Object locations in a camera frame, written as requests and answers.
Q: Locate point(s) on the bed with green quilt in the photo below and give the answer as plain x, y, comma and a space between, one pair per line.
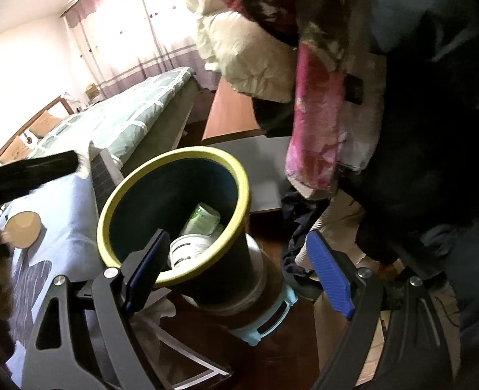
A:
120, 123

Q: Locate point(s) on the black left hand gripper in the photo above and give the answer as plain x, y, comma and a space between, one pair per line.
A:
20, 177

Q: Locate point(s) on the pink floral scarf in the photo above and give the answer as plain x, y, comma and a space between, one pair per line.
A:
312, 154

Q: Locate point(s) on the yellow rimmed dark trash bin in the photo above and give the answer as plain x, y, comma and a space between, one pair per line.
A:
162, 194

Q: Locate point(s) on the green plastic bottle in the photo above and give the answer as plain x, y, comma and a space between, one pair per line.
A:
203, 221

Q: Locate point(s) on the pink white curtain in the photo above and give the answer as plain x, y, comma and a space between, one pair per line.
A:
124, 42

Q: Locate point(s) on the white bottle grey lid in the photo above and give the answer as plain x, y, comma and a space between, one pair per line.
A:
189, 246

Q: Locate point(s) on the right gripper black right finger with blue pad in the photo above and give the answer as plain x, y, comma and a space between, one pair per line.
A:
374, 333

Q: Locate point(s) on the white paper cup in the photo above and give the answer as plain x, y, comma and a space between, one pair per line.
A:
22, 230

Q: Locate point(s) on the blue table cloth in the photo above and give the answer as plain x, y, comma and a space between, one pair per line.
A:
66, 246

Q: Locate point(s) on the wooden headboard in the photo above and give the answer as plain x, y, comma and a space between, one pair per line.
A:
25, 139

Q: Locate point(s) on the cream puffer jacket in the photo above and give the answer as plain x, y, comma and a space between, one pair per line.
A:
252, 61

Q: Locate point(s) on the wooden top cabinet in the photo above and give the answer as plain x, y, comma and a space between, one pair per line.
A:
231, 126

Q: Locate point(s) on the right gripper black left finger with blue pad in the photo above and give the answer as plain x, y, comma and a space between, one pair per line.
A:
82, 338

